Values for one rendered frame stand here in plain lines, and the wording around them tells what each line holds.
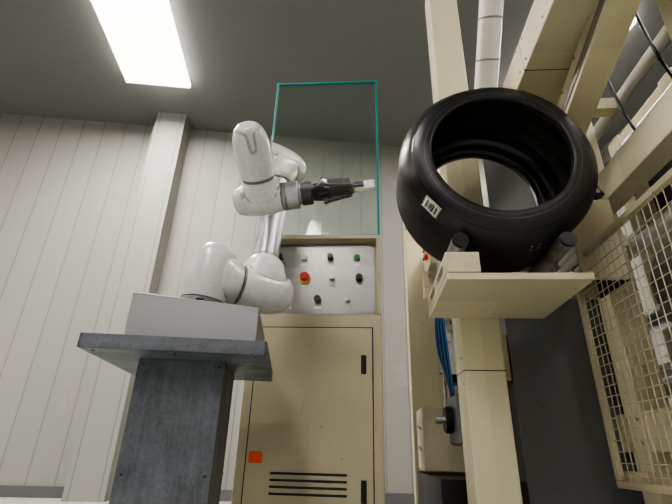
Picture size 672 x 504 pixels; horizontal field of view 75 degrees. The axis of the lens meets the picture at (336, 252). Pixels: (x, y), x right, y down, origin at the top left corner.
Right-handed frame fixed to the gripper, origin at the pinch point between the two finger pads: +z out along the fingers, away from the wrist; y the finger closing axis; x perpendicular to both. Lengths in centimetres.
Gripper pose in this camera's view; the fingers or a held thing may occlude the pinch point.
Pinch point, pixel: (363, 185)
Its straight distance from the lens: 141.7
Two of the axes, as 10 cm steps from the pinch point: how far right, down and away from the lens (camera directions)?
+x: 1.2, 9.0, -4.2
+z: 9.9, -1.3, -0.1
